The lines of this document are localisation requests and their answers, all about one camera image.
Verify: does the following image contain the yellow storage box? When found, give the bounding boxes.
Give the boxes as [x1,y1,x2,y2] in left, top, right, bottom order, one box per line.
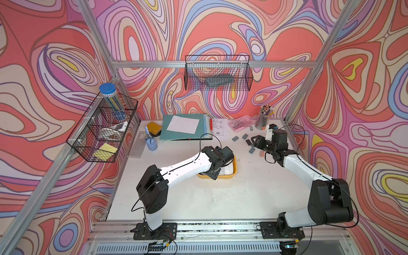
[217,158,238,179]

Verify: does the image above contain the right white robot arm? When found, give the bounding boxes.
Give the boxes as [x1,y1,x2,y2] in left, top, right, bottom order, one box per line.
[251,129,356,239]

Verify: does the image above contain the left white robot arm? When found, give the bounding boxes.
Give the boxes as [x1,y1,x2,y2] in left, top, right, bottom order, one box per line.
[131,146,234,241]

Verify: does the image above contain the pink transparent clip box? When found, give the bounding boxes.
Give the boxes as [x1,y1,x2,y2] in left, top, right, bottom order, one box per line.
[227,115,254,132]

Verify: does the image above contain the green folder stack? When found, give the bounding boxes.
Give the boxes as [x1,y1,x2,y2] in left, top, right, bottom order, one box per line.
[159,114,213,141]

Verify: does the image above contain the printed instruction sheet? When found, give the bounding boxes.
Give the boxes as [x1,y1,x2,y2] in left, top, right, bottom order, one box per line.
[210,119,227,139]

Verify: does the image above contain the pen cup with pens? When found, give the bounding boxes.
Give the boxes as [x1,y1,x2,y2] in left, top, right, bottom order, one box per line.
[255,105,274,130]

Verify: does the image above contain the white paper sheet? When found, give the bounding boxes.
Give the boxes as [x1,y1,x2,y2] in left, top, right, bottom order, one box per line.
[167,116,199,135]

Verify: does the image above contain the blue glue bottle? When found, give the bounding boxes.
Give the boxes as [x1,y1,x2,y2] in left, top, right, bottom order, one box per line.
[145,126,158,152]

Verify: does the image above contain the yellow-brown wallet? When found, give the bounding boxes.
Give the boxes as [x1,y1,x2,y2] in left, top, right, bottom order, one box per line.
[146,121,163,137]

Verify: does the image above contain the dark eraser in basket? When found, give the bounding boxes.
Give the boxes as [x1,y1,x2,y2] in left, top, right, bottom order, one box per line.
[205,74,234,88]

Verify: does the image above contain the yellow sticky note pad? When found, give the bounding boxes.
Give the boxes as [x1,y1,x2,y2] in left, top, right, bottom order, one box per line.
[93,143,118,162]

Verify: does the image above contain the blue-lid pencil jar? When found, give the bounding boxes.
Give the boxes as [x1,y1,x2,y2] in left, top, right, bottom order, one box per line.
[99,83,127,122]

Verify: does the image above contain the black wire wall basket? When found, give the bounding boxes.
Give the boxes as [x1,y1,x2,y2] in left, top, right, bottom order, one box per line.
[184,54,254,91]

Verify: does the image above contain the black wire side basket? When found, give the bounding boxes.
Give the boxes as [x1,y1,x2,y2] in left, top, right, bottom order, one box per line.
[66,93,138,163]

